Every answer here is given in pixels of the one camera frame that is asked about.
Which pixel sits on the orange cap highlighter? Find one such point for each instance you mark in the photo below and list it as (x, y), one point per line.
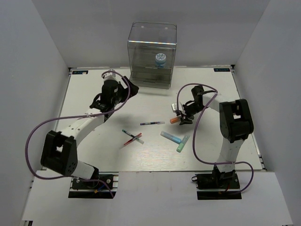
(175, 120)

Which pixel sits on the green highlighter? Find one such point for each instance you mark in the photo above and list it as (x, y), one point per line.
(182, 143)

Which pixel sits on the blue cleaning gel jar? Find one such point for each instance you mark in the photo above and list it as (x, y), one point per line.
(160, 60)

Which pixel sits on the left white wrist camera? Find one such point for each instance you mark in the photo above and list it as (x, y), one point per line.
(109, 75)

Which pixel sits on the green ink gel pen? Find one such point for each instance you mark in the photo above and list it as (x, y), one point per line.
(131, 135)

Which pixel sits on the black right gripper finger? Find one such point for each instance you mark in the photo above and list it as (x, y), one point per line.
(186, 121)
(182, 115)

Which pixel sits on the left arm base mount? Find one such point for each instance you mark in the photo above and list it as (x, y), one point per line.
(104, 188)

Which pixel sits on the blue highlighter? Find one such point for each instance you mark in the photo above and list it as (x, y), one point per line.
(170, 137)

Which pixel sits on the clear drawer organizer box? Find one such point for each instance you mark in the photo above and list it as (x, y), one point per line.
(144, 71)

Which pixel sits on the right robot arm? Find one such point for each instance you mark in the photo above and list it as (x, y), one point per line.
(235, 122)

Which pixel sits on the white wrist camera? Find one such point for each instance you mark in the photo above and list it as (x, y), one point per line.
(109, 75)
(175, 108)

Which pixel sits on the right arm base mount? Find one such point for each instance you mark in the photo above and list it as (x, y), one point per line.
(217, 185)

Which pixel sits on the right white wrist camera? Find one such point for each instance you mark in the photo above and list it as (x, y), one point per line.
(175, 108)

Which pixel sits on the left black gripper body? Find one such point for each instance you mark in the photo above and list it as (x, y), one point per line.
(122, 94)

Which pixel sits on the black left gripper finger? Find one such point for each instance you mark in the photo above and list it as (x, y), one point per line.
(126, 81)
(132, 90)

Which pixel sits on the red ink gel pen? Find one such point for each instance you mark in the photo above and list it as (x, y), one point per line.
(131, 140)

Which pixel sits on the clear acrylic organizer lid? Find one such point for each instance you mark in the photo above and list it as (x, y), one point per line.
(153, 34)

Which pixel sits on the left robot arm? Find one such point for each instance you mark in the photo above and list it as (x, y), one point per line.
(60, 147)

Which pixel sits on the purple ink gel pen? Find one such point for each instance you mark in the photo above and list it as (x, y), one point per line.
(152, 123)

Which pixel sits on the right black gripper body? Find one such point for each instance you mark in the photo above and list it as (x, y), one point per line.
(190, 110)

